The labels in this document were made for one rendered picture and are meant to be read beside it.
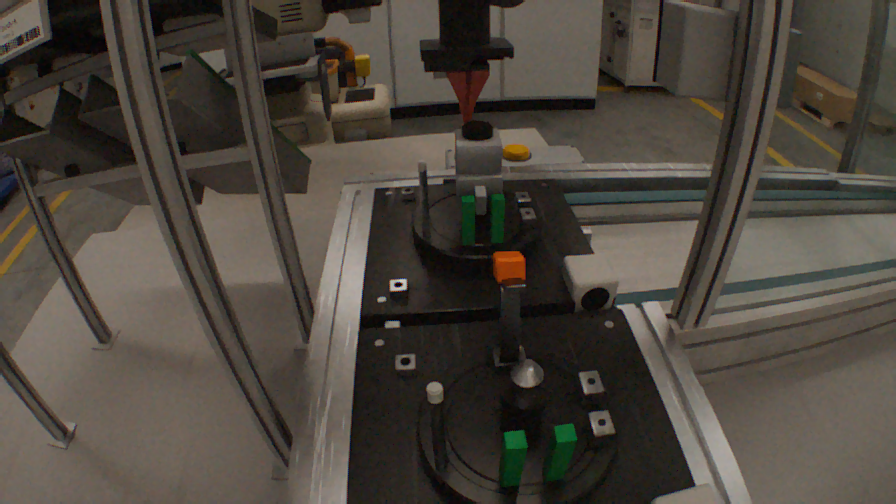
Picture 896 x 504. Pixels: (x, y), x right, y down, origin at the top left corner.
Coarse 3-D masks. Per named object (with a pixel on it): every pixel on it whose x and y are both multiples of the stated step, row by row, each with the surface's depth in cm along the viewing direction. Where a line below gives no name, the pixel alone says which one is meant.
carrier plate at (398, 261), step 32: (384, 192) 60; (416, 192) 60; (512, 192) 59; (544, 192) 59; (384, 224) 54; (544, 224) 53; (576, 224) 53; (384, 256) 49; (416, 256) 49; (544, 256) 49; (384, 288) 45; (416, 288) 45; (448, 288) 45; (480, 288) 45; (544, 288) 45; (384, 320) 43; (416, 320) 43; (448, 320) 43; (480, 320) 44
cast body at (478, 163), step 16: (464, 128) 45; (480, 128) 44; (464, 144) 44; (480, 144) 44; (496, 144) 44; (464, 160) 44; (480, 160) 44; (496, 160) 44; (464, 176) 45; (480, 176) 45; (496, 176) 45; (464, 192) 46; (480, 192) 44; (496, 192) 46; (480, 208) 45
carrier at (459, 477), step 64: (576, 320) 41; (384, 384) 36; (448, 384) 33; (512, 384) 28; (576, 384) 32; (640, 384) 35; (384, 448) 31; (448, 448) 29; (512, 448) 24; (576, 448) 29; (640, 448) 30
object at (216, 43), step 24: (48, 0) 20; (72, 0) 21; (96, 0) 23; (168, 0) 27; (192, 0) 29; (216, 0) 32; (72, 24) 26; (96, 24) 28; (168, 24) 33; (192, 24) 34; (264, 24) 41; (168, 48) 41; (192, 48) 42; (216, 48) 44
